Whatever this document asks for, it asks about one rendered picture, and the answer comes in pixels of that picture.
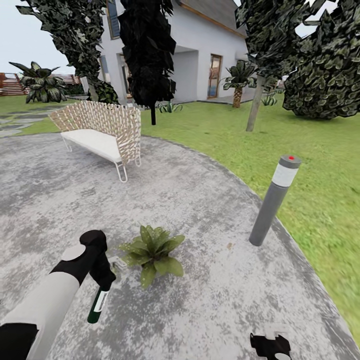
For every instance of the insectifuge atomizer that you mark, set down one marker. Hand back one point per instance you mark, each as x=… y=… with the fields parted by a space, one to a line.
x=98 y=305

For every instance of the door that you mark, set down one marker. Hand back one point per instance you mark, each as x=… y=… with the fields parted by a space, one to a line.
x=126 y=74
x=213 y=82

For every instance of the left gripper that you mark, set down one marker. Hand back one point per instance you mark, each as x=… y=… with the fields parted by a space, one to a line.
x=102 y=274

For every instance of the fixed window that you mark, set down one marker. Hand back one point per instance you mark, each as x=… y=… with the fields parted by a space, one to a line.
x=104 y=68

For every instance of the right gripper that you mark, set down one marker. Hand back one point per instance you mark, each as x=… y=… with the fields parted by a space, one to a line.
x=262 y=344

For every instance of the garden chair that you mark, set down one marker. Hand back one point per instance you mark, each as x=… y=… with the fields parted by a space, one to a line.
x=110 y=131

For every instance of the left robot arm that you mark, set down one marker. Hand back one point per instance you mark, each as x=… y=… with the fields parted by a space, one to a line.
x=28 y=332

